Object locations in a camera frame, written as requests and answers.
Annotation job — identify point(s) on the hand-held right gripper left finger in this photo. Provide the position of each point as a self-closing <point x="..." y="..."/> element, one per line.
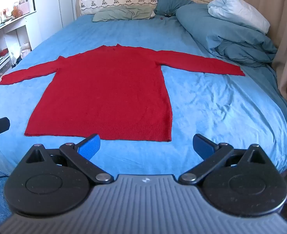
<point x="91" y="146"/>

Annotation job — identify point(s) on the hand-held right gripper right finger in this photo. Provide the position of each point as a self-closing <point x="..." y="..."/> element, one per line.
<point x="201" y="146"/>

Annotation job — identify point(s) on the red knit sweater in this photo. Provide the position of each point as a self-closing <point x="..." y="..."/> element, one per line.
<point x="104" y="90"/>

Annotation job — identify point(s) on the blue bed sheet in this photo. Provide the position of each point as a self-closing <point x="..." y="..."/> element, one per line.
<point x="219" y="107"/>

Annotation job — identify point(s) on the red box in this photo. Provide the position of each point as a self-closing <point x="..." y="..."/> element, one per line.
<point x="3" y="52"/>

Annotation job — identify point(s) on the white shelf unit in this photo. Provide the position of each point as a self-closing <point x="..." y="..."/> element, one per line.
<point x="10" y="33"/>

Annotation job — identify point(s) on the teal long pillow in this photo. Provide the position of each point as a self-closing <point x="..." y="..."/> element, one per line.
<point x="221" y="36"/>

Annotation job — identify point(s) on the orange plush toy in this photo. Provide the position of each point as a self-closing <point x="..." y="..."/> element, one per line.
<point x="16" y="11"/>

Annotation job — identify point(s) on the pink box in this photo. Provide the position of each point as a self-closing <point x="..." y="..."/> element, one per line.
<point x="24" y="7"/>

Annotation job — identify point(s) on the white wardrobe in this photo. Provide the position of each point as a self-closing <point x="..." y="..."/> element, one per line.
<point x="50" y="14"/>

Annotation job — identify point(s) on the green pillow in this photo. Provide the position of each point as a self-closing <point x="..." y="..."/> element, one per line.
<point x="124" y="13"/>

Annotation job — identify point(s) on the light blue quilt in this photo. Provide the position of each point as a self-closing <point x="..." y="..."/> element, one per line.
<point x="236" y="11"/>

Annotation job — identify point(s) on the beige curtain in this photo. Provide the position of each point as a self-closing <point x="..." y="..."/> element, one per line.
<point x="277" y="12"/>

